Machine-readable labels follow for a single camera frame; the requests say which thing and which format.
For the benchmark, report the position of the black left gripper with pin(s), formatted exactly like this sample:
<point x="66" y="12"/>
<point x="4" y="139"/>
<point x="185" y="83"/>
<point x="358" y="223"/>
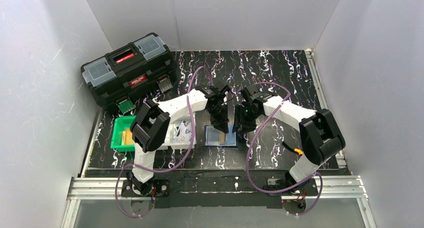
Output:
<point x="218" y="112"/>

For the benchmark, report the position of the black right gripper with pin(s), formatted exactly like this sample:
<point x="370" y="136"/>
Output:
<point x="244" y="117"/>

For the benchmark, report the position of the blue leather card holder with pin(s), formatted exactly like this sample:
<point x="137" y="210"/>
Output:
<point x="211" y="137"/>

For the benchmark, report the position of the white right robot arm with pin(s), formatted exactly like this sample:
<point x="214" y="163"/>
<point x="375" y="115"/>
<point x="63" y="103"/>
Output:
<point x="320" y="134"/>

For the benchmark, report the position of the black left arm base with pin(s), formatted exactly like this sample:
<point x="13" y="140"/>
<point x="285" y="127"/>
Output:
<point x="153" y="188"/>

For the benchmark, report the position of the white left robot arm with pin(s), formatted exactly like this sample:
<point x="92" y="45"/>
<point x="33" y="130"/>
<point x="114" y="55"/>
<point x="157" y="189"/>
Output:
<point x="151" y="124"/>

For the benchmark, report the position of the gold card in bin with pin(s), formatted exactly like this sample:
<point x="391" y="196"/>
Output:
<point x="127" y="137"/>

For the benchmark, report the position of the white divided plastic tray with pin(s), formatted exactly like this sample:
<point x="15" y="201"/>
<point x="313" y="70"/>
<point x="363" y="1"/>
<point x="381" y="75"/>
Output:
<point x="168" y="141"/>

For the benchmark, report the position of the orange black pliers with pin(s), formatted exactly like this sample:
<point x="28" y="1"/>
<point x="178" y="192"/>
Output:
<point x="297" y="151"/>

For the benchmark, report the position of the black grey toolbox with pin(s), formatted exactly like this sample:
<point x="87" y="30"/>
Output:
<point x="119" y="78"/>

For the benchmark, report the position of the green plastic bin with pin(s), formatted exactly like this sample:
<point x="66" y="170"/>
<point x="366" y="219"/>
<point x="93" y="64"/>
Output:
<point x="121" y="125"/>

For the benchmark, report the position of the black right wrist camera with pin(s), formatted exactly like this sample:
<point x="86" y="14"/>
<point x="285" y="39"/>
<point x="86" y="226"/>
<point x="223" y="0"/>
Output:
<point x="252" y="94"/>

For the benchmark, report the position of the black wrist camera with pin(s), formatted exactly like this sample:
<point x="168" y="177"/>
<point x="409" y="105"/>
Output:
<point x="252" y="94"/>
<point x="215" y="94"/>

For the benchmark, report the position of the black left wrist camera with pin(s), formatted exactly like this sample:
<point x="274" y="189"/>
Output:
<point x="215" y="94"/>

